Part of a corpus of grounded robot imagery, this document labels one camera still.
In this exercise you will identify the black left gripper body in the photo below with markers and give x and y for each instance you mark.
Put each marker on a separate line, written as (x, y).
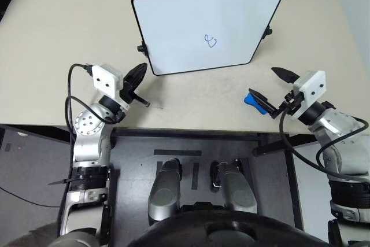
(127, 90)

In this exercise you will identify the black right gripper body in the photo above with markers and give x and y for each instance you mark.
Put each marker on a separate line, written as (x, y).
(292, 101)

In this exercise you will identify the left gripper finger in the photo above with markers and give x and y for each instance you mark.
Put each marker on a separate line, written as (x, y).
(141, 100)
(136, 74)

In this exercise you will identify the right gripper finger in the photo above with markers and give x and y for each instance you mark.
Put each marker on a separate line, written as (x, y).
(286, 75)
(261, 101)

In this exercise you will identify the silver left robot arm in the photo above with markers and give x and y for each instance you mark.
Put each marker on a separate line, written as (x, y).
(86, 131)

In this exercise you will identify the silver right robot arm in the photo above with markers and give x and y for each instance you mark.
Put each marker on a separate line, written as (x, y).
(341, 131)

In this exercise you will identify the blue whiteboard eraser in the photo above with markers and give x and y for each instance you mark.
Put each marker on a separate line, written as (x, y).
(249, 99)

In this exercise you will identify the black table support bar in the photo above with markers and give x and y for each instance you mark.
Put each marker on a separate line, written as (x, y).
(277, 143)

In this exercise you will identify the long black tape strip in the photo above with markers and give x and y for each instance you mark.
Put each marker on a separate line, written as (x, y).
(177, 152)

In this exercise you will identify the dark grey floor platform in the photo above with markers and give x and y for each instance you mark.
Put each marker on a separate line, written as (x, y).
(130, 171)

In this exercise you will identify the black-framed white whiteboard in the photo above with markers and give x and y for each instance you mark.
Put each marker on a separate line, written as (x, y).
(202, 18)

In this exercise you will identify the silver right robot leg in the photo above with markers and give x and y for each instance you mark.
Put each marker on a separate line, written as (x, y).
(237, 189)

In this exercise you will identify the silver robot leg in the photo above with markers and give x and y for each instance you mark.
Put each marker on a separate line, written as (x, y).
(237, 189)
(164, 189)

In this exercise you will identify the silver left robot leg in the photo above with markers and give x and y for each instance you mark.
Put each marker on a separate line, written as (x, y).
(164, 189)

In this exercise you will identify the short black tape strip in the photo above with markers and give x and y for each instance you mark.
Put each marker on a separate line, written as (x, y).
(195, 176)

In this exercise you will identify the black zip tie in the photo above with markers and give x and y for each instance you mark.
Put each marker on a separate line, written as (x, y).
(59, 182)

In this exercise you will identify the black rounded robot waist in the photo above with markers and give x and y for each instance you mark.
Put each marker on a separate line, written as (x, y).
(225, 231)

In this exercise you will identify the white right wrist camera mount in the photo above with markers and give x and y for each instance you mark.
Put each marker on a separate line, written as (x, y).
(312, 88)

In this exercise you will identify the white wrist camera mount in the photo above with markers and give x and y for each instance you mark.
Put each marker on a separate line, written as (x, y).
(312, 88)
(105, 80)

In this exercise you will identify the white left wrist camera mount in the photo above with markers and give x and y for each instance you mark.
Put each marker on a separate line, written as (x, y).
(105, 80)

